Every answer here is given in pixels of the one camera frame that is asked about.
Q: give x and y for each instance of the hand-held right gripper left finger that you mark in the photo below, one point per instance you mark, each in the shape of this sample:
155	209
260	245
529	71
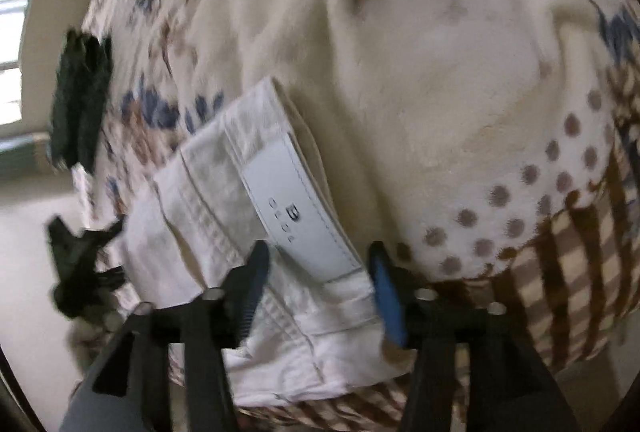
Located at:
252	277

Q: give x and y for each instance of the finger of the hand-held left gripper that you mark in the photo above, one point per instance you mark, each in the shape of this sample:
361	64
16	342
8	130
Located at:
80	292
75	244

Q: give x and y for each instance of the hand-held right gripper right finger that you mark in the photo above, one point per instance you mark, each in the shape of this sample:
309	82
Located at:
386	299

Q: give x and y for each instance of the white pants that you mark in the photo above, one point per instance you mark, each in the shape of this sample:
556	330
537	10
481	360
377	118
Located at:
210	222

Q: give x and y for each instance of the folded blue jeans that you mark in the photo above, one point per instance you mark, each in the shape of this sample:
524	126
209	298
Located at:
62	111
87	101

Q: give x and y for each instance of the window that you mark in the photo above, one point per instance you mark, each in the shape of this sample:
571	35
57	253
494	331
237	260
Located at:
15	36

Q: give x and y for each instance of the floral blanket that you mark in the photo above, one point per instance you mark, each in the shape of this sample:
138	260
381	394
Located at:
425	61

